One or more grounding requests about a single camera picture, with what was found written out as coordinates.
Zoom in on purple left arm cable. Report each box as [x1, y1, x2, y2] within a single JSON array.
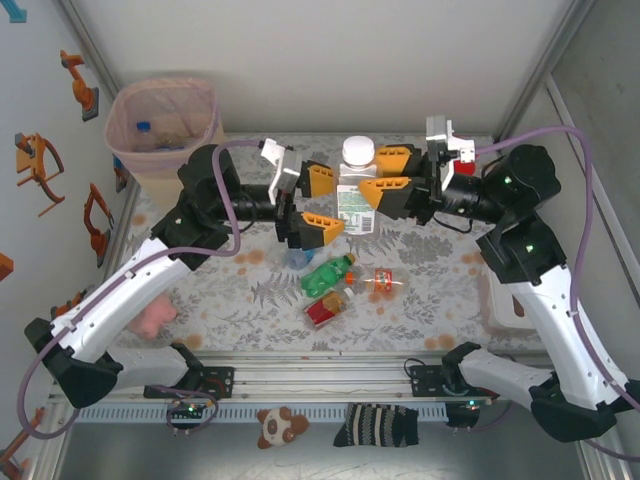
[[17, 139, 266, 441]]

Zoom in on brown white panda plush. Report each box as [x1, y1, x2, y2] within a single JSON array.
[[255, 405, 311, 451]]

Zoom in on clear bottle green label white cap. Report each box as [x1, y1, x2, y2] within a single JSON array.
[[335, 135, 379, 237]]

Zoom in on aluminium frame post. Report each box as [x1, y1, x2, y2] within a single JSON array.
[[54, 0, 126, 99], [492, 0, 596, 149]]

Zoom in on black white striped sock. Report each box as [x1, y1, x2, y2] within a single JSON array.
[[332, 402, 421, 449]]

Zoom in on controller board with leds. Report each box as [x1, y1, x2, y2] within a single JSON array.
[[443, 397, 501, 431], [166, 398, 214, 436]]

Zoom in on white slotted cable duct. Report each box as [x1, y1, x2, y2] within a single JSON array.
[[74, 403, 451, 424]]

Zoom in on pink plush toy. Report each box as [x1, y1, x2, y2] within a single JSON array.
[[124, 293, 179, 339]]

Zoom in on red yellow label bottle white cap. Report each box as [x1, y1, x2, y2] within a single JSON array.
[[302, 287, 356, 331]]

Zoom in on clear bottle orange label orange cap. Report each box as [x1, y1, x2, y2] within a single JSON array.
[[344, 267, 412, 296]]

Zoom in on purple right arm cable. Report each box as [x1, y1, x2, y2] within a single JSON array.
[[472, 125, 640, 459]]

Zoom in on green bottle yellow cap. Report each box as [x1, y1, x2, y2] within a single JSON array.
[[298, 253, 359, 296]]

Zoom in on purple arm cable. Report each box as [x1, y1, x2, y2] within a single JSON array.
[[472, 125, 640, 459], [17, 139, 266, 441]]

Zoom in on beige plastic tray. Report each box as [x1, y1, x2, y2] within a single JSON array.
[[477, 274, 539, 337]]

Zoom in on orange claw machine wall sticker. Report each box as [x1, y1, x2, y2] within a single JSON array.
[[13, 132, 66, 217]]

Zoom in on beige mesh bin pink bag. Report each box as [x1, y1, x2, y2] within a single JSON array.
[[103, 77, 224, 211]]

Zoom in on blue wall sticker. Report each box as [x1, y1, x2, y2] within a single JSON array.
[[0, 0, 29, 24]]

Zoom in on aluminium frame rail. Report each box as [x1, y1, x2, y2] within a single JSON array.
[[47, 349, 601, 404]]

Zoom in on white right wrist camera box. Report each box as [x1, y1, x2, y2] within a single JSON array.
[[424, 114, 476, 174]]

